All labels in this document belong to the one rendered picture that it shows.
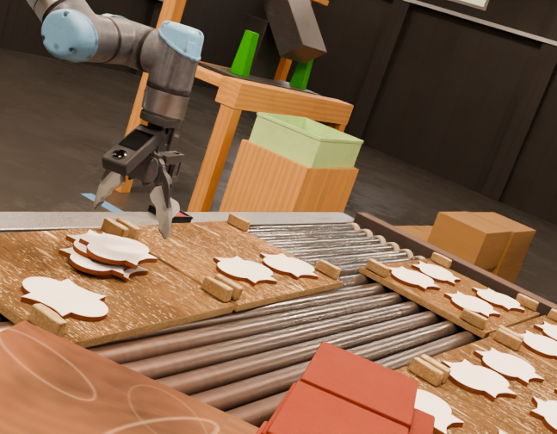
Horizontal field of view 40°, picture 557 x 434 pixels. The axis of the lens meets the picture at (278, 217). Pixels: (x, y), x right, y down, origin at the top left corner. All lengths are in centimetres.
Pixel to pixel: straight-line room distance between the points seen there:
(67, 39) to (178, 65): 19
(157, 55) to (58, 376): 65
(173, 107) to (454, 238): 377
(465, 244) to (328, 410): 449
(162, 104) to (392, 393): 88
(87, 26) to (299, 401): 88
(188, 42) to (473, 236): 376
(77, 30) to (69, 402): 62
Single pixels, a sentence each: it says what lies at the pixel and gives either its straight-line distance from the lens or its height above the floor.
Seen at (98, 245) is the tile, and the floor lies 97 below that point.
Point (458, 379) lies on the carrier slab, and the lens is 141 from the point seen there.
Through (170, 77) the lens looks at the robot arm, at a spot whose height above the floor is 129.
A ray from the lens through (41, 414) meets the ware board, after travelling 72.
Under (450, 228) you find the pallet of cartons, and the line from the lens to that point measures 492.
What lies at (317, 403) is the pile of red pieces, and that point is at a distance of 42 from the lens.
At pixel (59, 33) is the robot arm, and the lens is 120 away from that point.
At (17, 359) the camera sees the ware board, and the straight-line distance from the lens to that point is 79.
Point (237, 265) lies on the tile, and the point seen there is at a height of 95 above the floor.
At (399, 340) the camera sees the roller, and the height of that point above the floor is 92.
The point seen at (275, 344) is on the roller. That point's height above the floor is 91.
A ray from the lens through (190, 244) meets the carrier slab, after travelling 162.
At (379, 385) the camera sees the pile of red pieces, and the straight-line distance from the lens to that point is 47.
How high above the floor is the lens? 142
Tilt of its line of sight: 13 degrees down
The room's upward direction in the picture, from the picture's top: 19 degrees clockwise
